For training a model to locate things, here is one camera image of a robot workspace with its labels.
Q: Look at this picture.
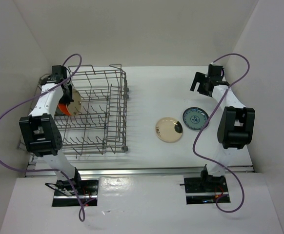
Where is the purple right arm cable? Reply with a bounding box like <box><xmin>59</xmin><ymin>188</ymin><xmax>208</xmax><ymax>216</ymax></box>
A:
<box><xmin>192</xmin><ymin>53</ymin><xmax>251</xmax><ymax>214</ymax></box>

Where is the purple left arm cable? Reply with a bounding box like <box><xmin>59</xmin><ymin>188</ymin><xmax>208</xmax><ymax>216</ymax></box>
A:
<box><xmin>0</xmin><ymin>54</ymin><xmax>96</xmax><ymax>222</ymax></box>

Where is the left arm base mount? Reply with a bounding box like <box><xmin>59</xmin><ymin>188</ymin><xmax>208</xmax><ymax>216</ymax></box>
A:
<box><xmin>45</xmin><ymin>179</ymin><xmax>100</xmax><ymax>207</ymax></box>

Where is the blue floral plate right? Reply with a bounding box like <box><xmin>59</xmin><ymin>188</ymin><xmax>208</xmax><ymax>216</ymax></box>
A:
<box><xmin>182</xmin><ymin>107</ymin><xmax>209</xmax><ymax>131</ymax></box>

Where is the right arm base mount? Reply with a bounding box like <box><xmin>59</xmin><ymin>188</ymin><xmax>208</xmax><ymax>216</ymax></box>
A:
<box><xmin>179</xmin><ymin>176</ymin><xmax>230</xmax><ymax>205</ymax></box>

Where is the orange plastic plate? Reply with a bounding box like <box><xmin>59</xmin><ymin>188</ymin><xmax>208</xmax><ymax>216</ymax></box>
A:
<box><xmin>58</xmin><ymin>103</ymin><xmax>70</xmax><ymax>116</ymax></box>

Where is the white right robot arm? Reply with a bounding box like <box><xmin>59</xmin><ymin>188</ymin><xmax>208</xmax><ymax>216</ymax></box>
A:
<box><xmin>190</xmin><ymin>64</ymin><xmax>255</xmax><ymax>192</ymax></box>

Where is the beige plate with black patch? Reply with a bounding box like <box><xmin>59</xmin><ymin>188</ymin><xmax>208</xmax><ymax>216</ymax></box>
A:
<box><xmin>155</xmin><ymin>117</ymin><xmax>183</xmax><ymax>143</ymax></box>

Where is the aluminium rail table edge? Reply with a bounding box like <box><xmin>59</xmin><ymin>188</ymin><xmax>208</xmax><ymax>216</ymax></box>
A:
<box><xmin>24</xmin><ymin>160</ymin><xmax>254</xmax><ymax>177</ymax></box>

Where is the grey wire dish rack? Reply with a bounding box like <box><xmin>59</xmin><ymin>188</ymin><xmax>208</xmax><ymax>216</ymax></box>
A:
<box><xmin>17</xmin><ymin>63</ymin><xmax>129</xmax><ymax>159</ymax></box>

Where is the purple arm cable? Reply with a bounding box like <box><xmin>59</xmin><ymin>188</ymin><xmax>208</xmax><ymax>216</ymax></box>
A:
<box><xmin>0</xmin><ymin>54</ymin><xmax>96</xmax><ymax>222</ymax></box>
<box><xmin>192</xmin><ymin>53</ymin><xmax>251</xmax><ymax>214</ymax></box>

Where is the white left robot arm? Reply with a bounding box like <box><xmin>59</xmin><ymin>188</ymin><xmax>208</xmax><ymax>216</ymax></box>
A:
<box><xmin>19</xmin><ymin>65</ymin><xmax>83</xmax><ymax>195</ymax></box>

